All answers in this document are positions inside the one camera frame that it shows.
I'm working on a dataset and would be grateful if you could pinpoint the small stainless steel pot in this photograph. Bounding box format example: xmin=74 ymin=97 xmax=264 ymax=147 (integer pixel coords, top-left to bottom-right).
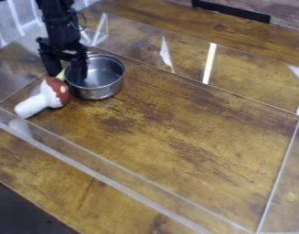
xmin=65 ymin=54 xmax=125 ymax=101

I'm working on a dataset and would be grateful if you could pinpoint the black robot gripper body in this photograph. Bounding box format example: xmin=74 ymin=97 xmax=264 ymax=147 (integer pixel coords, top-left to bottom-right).
xmin=35 ymin=0 xmax=92 ymax=62

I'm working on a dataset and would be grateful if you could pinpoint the clear acrylic enclosure wall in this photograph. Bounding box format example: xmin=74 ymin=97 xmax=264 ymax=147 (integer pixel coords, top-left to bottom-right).
xmin=0 ymin=0 xmax=299 ymax=234

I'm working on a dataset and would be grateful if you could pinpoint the green handled metal spoon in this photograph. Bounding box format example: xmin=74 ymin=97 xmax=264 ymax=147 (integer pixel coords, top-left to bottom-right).
xmin=57 ymin=69 xmax=66 ymax=81

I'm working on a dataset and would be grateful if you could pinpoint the black bar on table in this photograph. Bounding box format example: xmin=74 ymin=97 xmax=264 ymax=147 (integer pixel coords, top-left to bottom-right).
xmin=192 ymin=0 xmax=272 ymax=24

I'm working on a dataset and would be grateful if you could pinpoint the red and white toy mushroom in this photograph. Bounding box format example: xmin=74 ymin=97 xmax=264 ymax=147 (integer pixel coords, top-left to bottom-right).
xmin=15 ymin=77 xmax=70 ymax=119

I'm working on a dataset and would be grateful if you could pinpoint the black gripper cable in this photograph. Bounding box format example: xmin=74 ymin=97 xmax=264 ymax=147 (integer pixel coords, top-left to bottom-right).
xmin=70 ymin=8 xmax=89 ymax=33

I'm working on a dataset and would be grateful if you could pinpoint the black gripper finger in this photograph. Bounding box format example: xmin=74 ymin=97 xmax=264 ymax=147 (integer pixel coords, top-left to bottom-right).
xmin=41 ymin=51 xmax=63 ymax=77
xmin=67 ymin=54 xmax=89 ymax=85

